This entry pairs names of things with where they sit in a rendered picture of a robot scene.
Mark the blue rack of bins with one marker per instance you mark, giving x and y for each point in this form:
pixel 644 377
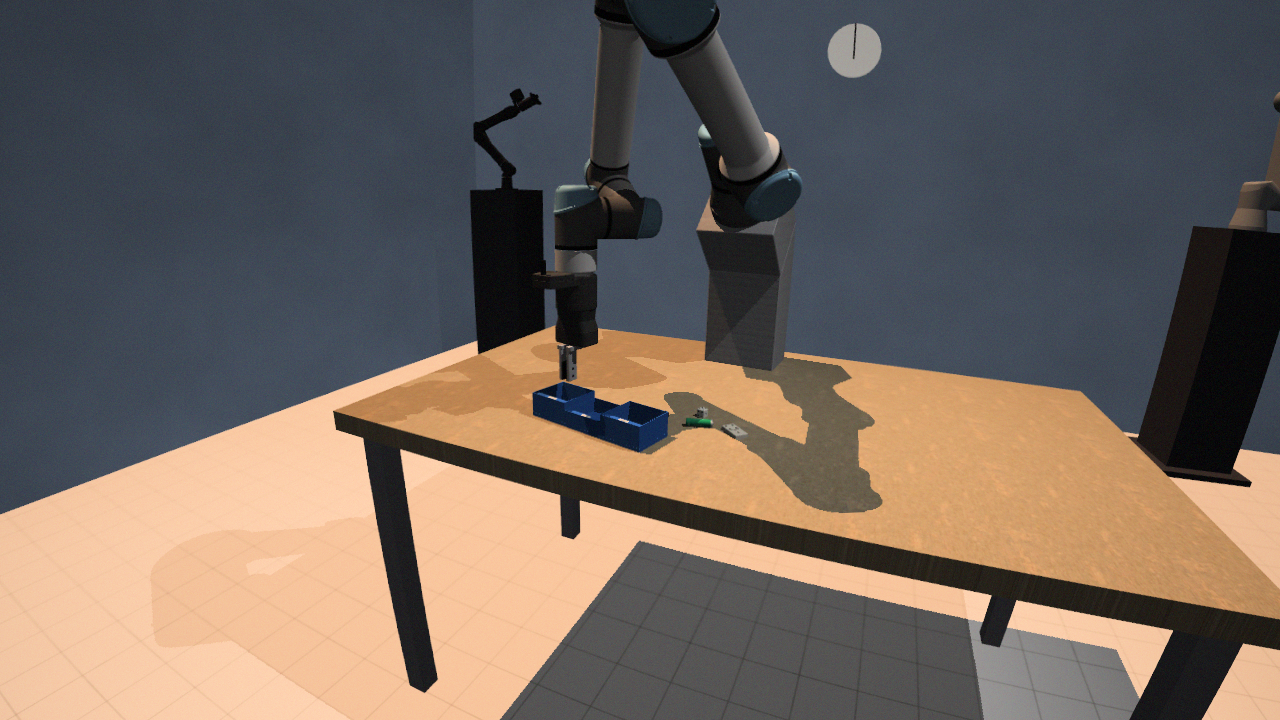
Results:
pixel 631 425

